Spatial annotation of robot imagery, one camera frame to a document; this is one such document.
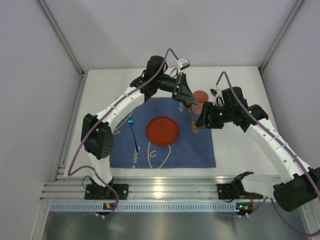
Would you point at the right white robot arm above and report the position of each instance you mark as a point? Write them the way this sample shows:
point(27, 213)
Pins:
point(298, 183)

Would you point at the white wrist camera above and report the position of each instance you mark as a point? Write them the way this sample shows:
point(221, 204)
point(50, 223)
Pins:
point(218, 99)
point(183, 63)

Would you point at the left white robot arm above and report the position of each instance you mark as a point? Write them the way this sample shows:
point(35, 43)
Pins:
point(97, 130)

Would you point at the perforated grey cable duct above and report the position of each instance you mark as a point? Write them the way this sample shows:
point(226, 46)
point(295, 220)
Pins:
point(152, 207)

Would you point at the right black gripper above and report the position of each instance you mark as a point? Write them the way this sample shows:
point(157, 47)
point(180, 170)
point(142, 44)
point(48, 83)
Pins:
point(206, 116)

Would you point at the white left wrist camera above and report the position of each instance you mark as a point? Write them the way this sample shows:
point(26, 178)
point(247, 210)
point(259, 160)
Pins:
point(183, 63)

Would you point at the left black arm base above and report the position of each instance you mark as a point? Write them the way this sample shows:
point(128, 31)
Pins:
point(93, 191)

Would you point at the blue cloth placemat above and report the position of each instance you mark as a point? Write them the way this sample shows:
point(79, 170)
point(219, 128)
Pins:
point(188, 151)

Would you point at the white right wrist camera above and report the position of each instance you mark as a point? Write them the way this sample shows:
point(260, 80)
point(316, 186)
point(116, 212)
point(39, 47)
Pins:
point(218, 99)

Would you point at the gold metal spoon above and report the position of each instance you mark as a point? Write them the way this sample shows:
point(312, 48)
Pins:
point(188, 105)

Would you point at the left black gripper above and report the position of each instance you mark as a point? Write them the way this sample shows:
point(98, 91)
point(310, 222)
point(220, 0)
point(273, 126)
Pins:
point(179, 86)

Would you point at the pink plastic cup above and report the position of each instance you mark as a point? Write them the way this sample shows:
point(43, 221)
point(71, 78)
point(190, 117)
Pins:
point(201, 97)

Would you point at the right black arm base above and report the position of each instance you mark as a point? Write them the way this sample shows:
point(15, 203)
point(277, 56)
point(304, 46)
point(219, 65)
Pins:
point(227, 192)

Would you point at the aluminium frame rail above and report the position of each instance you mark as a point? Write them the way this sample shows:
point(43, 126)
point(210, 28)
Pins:
point(141, 189)

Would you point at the orange plastic plate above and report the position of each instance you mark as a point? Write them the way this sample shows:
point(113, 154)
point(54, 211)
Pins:
point(162, 131)

